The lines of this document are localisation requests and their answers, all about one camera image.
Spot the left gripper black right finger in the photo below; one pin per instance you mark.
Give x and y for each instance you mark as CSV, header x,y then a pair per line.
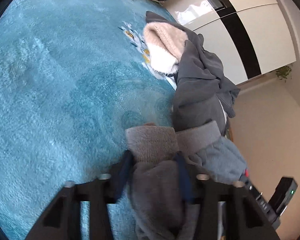
x,y
222,206

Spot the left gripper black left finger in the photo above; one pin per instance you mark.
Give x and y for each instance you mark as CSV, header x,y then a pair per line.
x,y
87,203

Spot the light grey fleece garment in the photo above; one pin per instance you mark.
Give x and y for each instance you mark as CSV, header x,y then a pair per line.
x,y
154,194

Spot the dark grey hooded jacket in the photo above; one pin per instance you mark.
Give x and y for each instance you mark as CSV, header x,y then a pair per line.
x,y
203,93

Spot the green potted plant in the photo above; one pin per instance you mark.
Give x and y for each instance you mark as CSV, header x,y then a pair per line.
x,y
284,73

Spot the blue floral bed blanket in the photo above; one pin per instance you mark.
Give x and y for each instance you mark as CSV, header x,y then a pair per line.
x,y
74,75

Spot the white black glossy wardrobe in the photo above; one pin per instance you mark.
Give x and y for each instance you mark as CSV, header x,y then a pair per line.
x,y
251,37

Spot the pink white fleece garment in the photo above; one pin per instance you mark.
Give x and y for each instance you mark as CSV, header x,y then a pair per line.
x,y
166,44

